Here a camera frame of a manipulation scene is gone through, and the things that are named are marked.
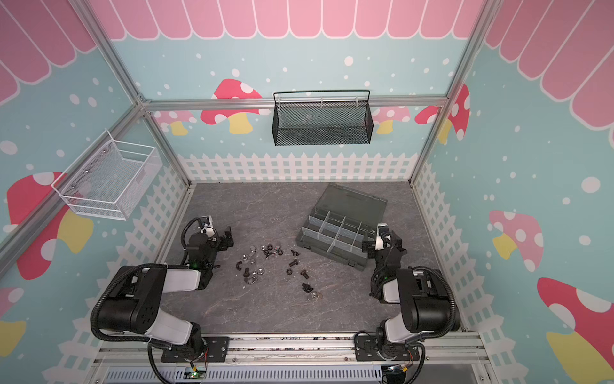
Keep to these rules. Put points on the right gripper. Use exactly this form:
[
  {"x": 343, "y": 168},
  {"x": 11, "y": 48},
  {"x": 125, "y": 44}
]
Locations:
[{"x": 372, "y": 250}]

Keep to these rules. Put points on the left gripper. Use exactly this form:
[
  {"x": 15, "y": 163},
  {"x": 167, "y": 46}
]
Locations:
[{"x": 229, "y": 239}]

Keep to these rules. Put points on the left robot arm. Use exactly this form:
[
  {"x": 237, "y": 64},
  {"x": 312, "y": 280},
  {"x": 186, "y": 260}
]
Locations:
[{"x": 129, "y": 309}]

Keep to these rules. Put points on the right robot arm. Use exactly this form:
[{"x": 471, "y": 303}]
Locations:
[{"x": 428, "y": 308}]

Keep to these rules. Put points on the green compartment organizer box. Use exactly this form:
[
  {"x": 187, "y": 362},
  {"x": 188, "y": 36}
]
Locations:
[{"x": 340, "y": 222}]

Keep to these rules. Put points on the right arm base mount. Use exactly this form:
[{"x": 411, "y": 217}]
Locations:
[{"x": 370, "y": 348}]

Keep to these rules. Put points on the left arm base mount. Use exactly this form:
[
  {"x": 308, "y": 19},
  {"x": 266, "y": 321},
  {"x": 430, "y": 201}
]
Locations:
[{"x": 210, "y": 350}]

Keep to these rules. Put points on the white wire mesh basket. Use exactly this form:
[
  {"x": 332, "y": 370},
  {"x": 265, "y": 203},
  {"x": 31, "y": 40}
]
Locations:
[{"x": 110, "y": 181}]

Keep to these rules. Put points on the aluminium rail frame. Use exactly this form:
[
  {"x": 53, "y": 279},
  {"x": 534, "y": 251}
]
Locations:
[{"x": 302, "y": 358}]

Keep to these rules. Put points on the black wire mesh basket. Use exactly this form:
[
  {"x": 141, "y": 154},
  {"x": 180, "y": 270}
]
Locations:
[{"x": 318, "y": 118}]

